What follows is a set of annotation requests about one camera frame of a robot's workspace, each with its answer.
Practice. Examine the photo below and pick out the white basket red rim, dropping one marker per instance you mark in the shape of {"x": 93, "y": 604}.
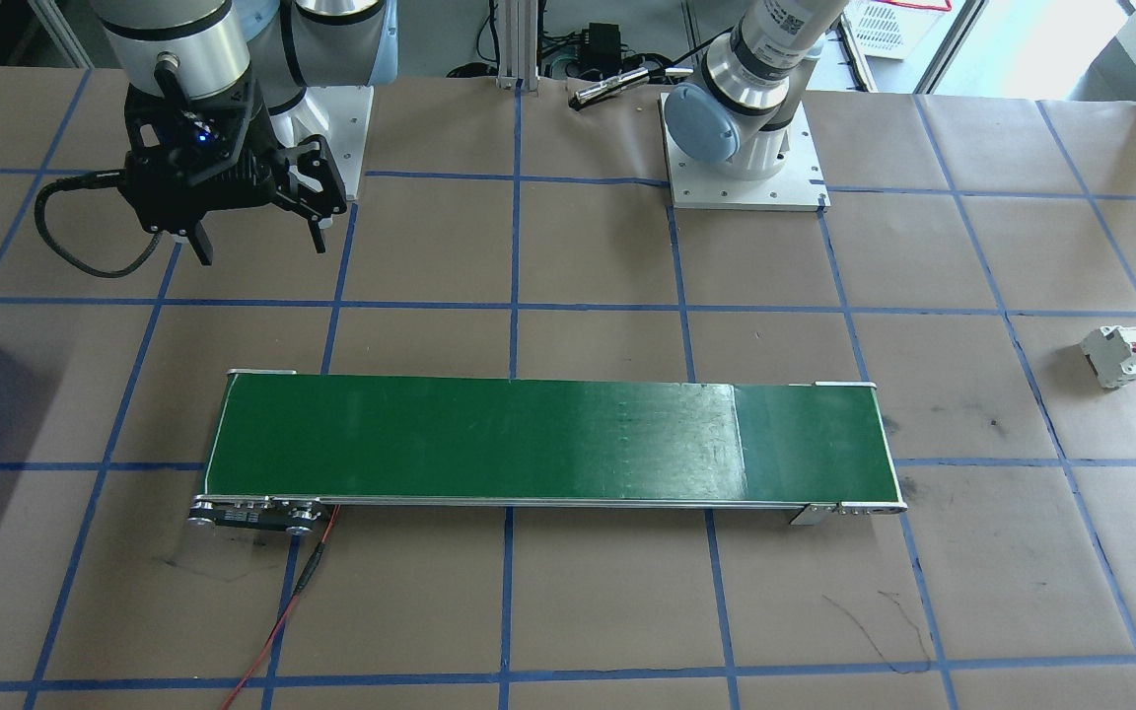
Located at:
{"x": 893, "y": 25}

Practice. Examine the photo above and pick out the silver metal cylinder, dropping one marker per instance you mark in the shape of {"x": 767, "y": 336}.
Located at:
{"x": 617, "y": 87}

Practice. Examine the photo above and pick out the white red circuit breaker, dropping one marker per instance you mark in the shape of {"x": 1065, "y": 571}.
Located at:
{"x": 1115, "y": 357}

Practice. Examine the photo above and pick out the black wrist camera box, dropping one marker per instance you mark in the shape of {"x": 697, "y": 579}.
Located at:
{"x": 195, "y": 130}

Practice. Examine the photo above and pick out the black power supply box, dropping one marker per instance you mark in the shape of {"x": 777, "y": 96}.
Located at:
{"x": 607, "y": 44}

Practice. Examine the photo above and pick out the white square base plate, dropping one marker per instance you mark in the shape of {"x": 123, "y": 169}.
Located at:
{"x": 795, "y": 182}
{"x": 346, "y": 128}

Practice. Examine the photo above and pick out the green belt conveyor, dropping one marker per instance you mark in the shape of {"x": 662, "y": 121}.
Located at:
{"x": 529, "y": 444}

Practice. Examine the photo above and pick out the upright aluminium profile post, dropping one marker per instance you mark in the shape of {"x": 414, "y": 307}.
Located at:
{"x": 519, "y": 49}

